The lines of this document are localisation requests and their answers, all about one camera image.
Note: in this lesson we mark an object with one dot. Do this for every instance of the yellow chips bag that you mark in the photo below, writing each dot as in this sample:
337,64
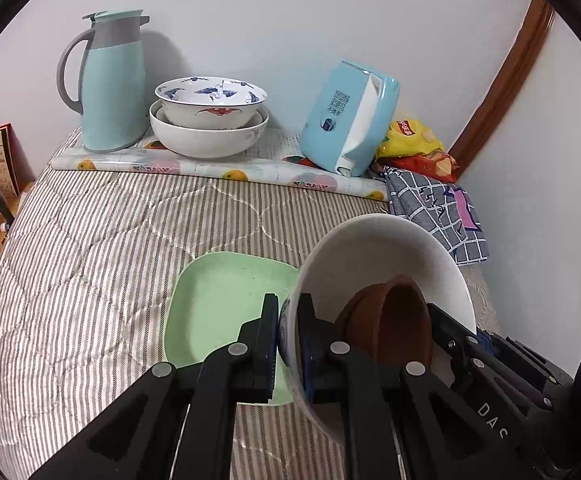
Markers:
406,138

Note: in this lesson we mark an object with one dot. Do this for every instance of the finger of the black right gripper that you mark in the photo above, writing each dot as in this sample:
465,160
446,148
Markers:
453,329

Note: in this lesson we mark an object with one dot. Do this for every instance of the light blue electric kettle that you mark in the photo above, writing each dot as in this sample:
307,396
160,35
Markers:
350,119

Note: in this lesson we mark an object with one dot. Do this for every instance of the green square plate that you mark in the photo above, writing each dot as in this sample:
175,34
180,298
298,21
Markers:
215,295

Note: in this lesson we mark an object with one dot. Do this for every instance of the patterned cardboard box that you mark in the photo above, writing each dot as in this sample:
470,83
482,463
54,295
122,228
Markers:
9,185

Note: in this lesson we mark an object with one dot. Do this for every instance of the blue patterned porcelain bowl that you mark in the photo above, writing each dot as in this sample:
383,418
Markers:
209,102

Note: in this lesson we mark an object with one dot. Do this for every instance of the white ceramic bowl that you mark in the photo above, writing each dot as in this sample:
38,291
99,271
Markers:
360,252

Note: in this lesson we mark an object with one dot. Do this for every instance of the large white porcelain bowl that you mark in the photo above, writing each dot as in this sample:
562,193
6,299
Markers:
204,143

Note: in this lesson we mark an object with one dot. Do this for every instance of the red chips bag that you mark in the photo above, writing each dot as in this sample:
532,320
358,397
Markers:
436,165

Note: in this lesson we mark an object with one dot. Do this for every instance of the grey checked folded cloth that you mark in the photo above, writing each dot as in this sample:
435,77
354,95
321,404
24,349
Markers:
442,209

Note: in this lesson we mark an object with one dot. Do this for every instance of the teal thermos jug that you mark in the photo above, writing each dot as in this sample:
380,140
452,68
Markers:
111,81

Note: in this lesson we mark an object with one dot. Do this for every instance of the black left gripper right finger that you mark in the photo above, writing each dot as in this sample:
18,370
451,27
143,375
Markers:
398,425

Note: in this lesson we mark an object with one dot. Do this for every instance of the brown wooden door frame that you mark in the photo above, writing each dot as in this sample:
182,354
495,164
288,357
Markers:
506,86

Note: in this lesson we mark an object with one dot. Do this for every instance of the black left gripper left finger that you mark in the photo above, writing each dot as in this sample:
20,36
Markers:
176,422

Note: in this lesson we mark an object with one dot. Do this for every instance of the small brown saucer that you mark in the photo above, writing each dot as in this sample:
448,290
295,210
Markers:
390,322

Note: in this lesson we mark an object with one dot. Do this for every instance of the fruit print plastic mat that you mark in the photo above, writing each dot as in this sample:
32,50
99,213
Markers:
274,159

